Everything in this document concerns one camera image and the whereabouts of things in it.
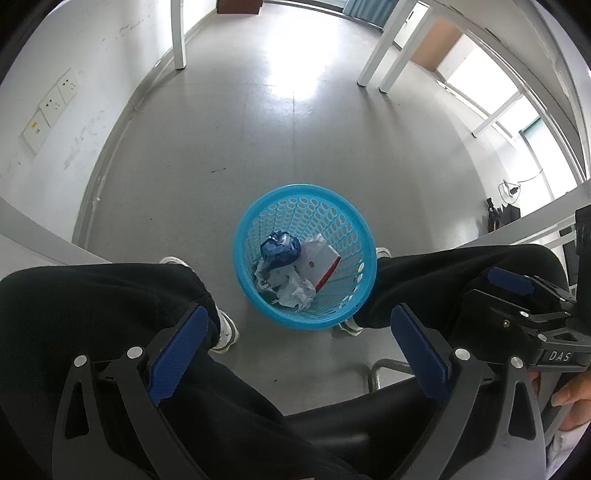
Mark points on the white plastic bag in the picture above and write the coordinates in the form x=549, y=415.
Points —
x=298, y=288

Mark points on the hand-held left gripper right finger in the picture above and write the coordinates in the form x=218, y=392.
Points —
x=420, y=355

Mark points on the dark blue snack wrapper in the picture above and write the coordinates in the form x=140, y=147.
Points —
x=279, y=249

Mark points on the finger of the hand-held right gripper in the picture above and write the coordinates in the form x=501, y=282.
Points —
x=510, y=280
x=496, y=309

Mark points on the person's right hand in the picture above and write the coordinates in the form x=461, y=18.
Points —
x=575, y=397

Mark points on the person's left white shoe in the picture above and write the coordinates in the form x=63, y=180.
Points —
x=228, y=332

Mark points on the black chair with chrome frame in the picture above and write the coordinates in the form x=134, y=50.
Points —
x=351, y=415

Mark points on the white wall socket panel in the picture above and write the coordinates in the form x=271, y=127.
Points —
x=48, y=110

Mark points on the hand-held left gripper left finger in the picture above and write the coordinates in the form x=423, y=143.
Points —
x=178, y=355

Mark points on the person's right leg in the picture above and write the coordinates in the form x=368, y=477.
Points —
x=438, y=286

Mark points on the blue plastic mesh basket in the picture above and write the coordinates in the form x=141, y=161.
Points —
x=346, y=221

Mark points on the white pouch with red edge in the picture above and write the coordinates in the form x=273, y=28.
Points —
x=318, y=261

